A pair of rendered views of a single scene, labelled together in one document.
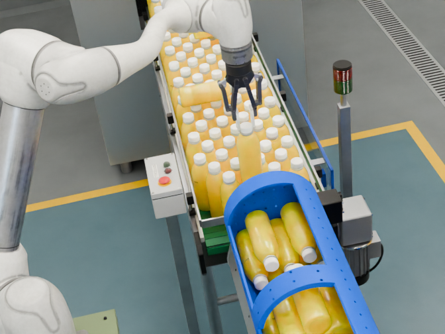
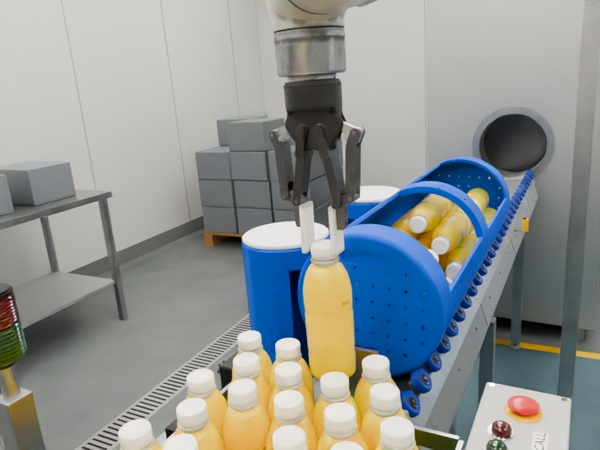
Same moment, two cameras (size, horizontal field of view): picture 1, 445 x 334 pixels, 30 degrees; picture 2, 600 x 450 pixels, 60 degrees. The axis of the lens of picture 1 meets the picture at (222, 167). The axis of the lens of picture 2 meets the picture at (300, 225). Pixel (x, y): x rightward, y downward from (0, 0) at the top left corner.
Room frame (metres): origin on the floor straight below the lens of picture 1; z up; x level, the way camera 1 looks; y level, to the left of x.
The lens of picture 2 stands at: (2.65, 0.29, 1.50)
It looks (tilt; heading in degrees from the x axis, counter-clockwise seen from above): 15 degrees down; 215
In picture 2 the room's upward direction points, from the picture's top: 4 degrees counter-clockwise
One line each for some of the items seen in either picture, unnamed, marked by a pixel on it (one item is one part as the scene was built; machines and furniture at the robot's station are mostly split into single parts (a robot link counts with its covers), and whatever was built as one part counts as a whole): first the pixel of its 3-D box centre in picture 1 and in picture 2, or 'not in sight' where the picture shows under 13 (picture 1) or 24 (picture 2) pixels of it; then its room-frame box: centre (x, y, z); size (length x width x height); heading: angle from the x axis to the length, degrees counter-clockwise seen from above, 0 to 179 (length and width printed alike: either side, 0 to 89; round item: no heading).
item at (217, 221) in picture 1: (263, 211); (335, 413); (2.02, -0.11, 0.96); 0.40 x 0.01 x 0.03; 95
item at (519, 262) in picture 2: not in sight; (517, 295); (-0.08, -0.24, 0.31); 0.06 x 0.06 x 0.63; 5
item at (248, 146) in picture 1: (249, 155); (329, 314); (2.06, -0.09, 1.17); 0.07 x 0.07 x 0.19
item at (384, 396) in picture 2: (214, 167); (384, 397); (2.12, 0.03, 1.10); 0.04 x 0.04 x 0.02
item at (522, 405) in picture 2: (164, 180); (523, 406); (2.07, 0.19, 1.11); 0.04 x 0.04 x 0.01
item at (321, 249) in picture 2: (246, 128); (324, 251); (2.06, -0.09, 1.27); 0.04 x 0.04 x 0.02
